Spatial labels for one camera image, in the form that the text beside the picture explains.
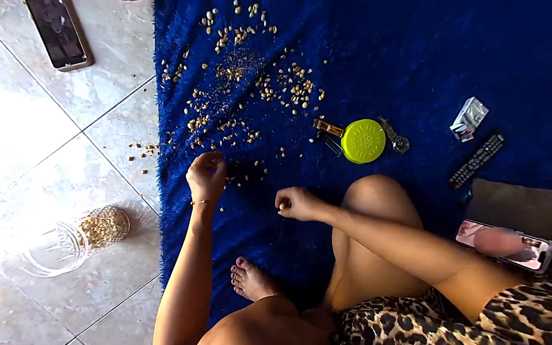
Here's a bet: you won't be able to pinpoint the person's left hand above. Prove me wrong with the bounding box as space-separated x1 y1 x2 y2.
186 151 228 204

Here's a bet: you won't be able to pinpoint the person's right hand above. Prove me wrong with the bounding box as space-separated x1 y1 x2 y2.
275 186 334 222

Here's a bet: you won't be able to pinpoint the person's left forearm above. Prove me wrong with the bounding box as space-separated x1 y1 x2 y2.
153 198 219 345

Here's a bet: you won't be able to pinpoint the person's right forearm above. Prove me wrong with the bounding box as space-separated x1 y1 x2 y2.
323 204 527 324

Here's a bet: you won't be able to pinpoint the group of brown nut crumbs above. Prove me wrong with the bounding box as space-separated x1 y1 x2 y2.
127 142 162 175

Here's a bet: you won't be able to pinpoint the orange-brown lighter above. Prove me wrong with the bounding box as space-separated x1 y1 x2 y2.
313 118 345 138

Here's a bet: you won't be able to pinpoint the yellow-green round lid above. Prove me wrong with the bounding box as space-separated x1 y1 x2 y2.
341 119 386 165

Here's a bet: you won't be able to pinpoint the person's legs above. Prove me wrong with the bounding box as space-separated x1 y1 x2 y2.
197 174 431 345

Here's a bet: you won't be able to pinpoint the pile of scattered nuts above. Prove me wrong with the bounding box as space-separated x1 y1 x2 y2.
161 0 329 212

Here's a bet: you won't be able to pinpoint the heap of shelled kernels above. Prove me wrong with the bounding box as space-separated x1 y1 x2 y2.
77 207 129 249

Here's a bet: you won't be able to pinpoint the metal wristwatch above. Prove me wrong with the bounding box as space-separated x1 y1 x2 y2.
378 116 410 155

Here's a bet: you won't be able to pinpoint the clear plastic jar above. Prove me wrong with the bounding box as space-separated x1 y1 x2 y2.
19 205 131 279

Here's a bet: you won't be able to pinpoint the person's body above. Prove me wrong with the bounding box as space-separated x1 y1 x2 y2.
331 281 552 345

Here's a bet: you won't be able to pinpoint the dark-screened smartphone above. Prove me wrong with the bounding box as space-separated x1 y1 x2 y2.
25 0 95 73

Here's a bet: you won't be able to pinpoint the fluffy blue blanket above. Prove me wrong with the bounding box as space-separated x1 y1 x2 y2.
154 0 552 331

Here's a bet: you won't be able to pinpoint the black remote control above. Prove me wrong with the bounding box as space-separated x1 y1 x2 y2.
449 132 505 191

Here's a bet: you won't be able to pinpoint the white packet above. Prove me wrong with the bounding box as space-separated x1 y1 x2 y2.
450 97 490 143

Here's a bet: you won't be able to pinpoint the smartphone with pink screen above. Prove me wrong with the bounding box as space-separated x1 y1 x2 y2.
455 219 552 274

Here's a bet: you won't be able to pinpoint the grey-brown cloth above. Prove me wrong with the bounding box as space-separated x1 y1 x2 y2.
466 178 552 255

